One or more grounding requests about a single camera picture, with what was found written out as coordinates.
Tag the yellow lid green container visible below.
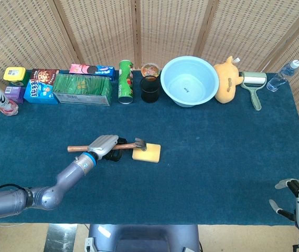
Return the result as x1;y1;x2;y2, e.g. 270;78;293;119
3;67;26;86

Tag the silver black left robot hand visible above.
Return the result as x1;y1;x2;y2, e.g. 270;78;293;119
86;134;127;162

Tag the black cable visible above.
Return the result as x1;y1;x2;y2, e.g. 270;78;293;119
0;183;27;203

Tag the orange jelly cup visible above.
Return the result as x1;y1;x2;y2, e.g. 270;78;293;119
141;62;161;78

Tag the clear water bottle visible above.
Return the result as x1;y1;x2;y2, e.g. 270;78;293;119
266;59;299;92

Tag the clear box of green packets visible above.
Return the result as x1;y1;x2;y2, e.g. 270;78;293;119
52;73;113;107

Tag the small purple box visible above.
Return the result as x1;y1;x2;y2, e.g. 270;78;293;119
4;86;26;104

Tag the yellow plush toy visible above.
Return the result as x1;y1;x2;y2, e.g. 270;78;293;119
213;56;244;104

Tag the dark blue table cloth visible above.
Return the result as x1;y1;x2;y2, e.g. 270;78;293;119
0;69;299;226

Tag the yellow sponge with green base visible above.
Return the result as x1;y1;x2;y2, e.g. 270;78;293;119
132;143;162;163

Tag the blue snack box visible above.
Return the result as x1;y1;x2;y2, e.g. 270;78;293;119
23;78;59;105

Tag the green chips can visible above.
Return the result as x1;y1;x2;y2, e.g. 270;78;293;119
118;59;134;105

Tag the wooden handle claw hammer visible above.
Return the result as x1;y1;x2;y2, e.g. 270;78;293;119
67;137;148;153

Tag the light blue plastic basin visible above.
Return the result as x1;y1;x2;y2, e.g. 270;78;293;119
160;56;220;108

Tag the green lint roller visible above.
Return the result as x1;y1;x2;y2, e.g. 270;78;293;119
240;71;268;111

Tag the pink and blue cookie box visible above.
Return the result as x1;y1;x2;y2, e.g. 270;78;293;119
69;64;115;81

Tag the woven folding screen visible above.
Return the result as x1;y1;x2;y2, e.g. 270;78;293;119
0;0;299;132

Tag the blue grey robot torso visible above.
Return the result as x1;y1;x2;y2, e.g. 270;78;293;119
85;224;201;252

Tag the brown pizza print box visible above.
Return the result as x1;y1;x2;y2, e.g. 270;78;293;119
30;68;60;86

